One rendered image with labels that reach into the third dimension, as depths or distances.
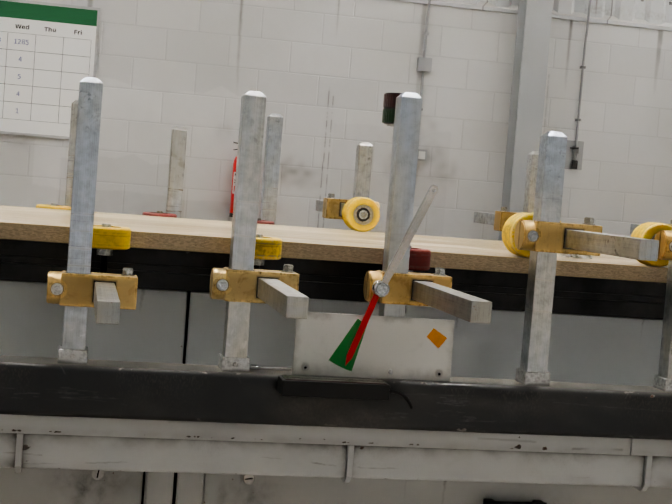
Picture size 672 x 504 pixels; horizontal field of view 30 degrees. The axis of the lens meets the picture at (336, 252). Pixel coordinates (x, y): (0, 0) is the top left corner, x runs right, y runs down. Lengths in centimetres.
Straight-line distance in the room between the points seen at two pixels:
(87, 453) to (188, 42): 729
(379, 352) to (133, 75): 723
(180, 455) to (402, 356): 39
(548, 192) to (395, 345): 36
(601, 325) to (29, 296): 103
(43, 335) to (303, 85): 719
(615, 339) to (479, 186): 722
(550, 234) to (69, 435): 83
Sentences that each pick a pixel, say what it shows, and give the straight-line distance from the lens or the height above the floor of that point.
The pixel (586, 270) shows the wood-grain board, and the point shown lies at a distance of 230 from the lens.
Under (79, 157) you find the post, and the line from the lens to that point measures 194.
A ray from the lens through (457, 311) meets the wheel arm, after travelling 178.
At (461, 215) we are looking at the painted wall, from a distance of 953.
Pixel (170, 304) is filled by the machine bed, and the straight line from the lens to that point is 218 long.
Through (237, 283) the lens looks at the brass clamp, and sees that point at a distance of 196.
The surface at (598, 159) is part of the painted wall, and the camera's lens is 991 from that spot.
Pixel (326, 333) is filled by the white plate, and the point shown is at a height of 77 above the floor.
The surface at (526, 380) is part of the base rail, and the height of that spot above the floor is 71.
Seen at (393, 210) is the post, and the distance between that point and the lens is 200.
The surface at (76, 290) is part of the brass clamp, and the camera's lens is 194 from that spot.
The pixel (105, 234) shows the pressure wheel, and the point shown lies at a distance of 203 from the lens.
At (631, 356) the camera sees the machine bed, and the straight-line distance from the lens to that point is 241.
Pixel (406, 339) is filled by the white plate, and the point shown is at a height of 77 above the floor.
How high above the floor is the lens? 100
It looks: 3 degrees down
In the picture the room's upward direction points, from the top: 4 degrees clockwise
